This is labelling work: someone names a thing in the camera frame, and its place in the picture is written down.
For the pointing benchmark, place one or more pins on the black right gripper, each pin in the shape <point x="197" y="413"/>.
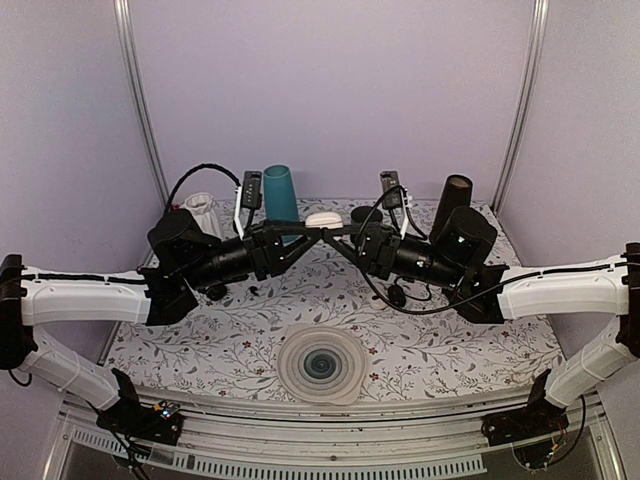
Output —
<point x="379" y="249"/>

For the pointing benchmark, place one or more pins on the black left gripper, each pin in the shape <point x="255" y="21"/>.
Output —
<point x="271" y="257"/>

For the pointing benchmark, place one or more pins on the white earbud charging case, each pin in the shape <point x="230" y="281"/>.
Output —
<point x="326" y="219"/>

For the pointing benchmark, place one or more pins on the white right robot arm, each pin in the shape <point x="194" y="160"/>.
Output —
<point x="604" y="286"/>

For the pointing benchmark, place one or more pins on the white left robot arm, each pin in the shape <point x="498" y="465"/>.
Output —
<point x="31" y="298"/>

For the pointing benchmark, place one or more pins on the small white earbud case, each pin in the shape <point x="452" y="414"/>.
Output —
<point x="377" y="303"/>

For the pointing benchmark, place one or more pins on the black round earbud case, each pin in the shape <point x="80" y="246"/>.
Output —
<point x="396" y="296"/>

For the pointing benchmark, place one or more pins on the small black earbud case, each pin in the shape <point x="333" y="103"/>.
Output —
<point x="216" y="292"/>

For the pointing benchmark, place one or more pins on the teal tall vase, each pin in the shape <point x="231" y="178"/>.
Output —
<point x="279" y="194"/>

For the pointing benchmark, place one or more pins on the dark grey mug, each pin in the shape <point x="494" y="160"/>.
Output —
<point x="359" y="214"/>

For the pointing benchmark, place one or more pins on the white ribbed vase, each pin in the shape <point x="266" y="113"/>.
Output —
<point x="201" y="207"/>

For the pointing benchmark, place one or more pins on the swirl patterned ceramic plate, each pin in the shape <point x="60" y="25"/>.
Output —
<point x="321" y="365"/>

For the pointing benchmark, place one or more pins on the black tall cylinder vase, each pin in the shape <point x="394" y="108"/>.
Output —
<point x="457" y="191"/>

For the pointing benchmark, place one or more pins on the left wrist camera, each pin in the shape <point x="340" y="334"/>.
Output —
<point x="248" y="197"/>

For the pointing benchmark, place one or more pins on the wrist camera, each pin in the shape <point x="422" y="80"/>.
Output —
<point x="395" y="201"/>
<point x="248" y="197"/>

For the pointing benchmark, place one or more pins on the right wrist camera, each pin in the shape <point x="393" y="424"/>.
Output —
<point x="395" y="201"/>

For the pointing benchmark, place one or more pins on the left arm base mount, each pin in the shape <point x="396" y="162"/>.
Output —
<point x="161" y="423"/>

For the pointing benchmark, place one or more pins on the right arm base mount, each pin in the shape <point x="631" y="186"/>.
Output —
<point x="538" y="417"/>

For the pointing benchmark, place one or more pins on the left aluminium frame post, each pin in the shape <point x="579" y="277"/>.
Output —
<point x="124" y="26"/>

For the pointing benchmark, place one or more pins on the aluminium frame post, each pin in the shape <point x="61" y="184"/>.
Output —
<point x="124" y="26"/>
<point x="532" y="61"/>

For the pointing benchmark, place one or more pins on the right aluminium frame post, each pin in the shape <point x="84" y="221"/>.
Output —
<point x="532" y="61"/>

